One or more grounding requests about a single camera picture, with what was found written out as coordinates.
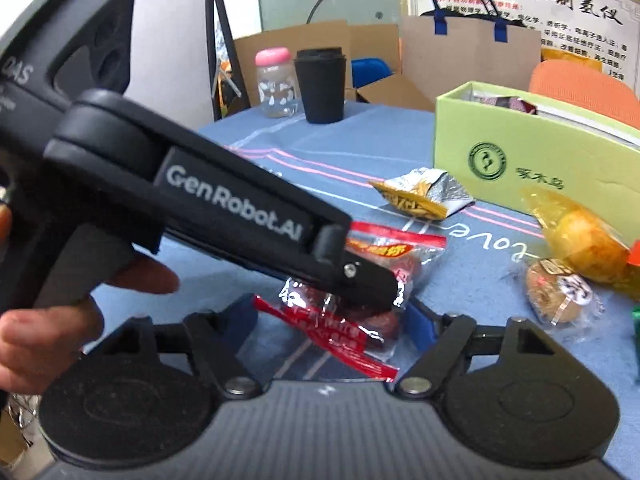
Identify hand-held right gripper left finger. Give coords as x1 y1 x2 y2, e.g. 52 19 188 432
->
102 294 263 400

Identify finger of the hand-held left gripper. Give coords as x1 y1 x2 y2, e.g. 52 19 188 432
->
294 224 402 312

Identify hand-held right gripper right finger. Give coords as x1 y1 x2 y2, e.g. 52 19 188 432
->
395 302 556 400

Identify clear snack packet red stripe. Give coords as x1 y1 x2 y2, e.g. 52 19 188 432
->
345 220 448 311

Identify dark red foil-ended snack packet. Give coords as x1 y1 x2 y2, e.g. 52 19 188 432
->
252 277 401 381

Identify yellow fries snack packet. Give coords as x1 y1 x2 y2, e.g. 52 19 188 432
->
369 167 476 221

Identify light green cardboard box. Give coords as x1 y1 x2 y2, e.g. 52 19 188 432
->
434 80 640 218

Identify yellow bun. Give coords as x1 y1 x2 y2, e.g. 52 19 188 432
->
520 186 640 301

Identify red white snack packet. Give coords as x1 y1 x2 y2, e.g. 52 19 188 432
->
482 95 538 116

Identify person's left hand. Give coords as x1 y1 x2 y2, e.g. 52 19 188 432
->
0 252 182 397

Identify blue striped tablecloth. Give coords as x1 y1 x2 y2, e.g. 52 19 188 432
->
80 100 640 480

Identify round cake in clear packet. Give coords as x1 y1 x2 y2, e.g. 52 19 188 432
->
522 257 606 331

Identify clear jar pink lid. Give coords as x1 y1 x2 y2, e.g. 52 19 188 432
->
255 47 299 120

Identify black cup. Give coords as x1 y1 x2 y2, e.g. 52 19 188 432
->
293 49 348 125

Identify blue plastic object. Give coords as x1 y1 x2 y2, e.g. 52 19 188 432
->
350 57 393 92

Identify brown cardboard box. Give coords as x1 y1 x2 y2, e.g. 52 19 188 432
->
232 20 436 113

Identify orange chair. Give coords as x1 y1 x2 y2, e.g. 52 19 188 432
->
529 59 640 106

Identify black metal frame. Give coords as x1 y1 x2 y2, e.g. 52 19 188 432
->
205 0 251 121

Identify brown paper bag blue handles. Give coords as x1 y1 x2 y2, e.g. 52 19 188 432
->
399 0 543 113

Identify wall poster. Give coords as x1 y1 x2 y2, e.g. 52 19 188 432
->
405 0 636 83

